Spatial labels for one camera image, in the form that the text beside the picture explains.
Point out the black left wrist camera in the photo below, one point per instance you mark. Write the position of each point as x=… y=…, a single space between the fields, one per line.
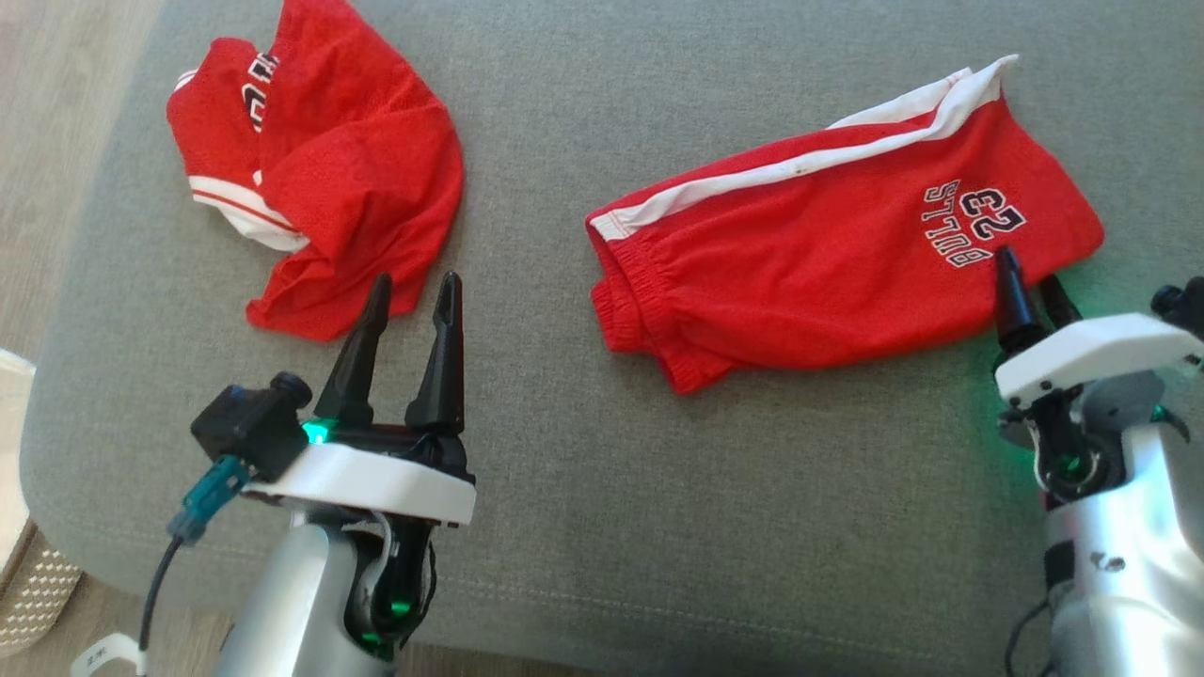
x=249 y=423

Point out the red Bulls 23 jersey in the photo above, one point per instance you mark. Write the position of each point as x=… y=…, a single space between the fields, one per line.
x=357 y=169

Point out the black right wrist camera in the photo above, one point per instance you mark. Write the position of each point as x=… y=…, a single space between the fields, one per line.
x=1187 y=306

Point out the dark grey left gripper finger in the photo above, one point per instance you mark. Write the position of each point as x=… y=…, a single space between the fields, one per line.
x=442 y=376
x=357 y=367

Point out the white perforated laundry basket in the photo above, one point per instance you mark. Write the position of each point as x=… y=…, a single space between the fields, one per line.
x=33 y=592

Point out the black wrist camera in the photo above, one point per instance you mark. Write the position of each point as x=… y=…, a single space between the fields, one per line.
x=249 y=423
x=1187 y=306

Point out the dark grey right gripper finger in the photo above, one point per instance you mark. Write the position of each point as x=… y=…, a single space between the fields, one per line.
x=1058 y=306
x=1018 y=310

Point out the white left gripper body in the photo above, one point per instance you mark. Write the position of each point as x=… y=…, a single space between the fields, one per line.
x=376 y=480

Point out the yellow and grey sofa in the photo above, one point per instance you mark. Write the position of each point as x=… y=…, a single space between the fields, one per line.
x=564 y=527

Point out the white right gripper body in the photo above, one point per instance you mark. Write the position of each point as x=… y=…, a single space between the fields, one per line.
x=1101 y=353

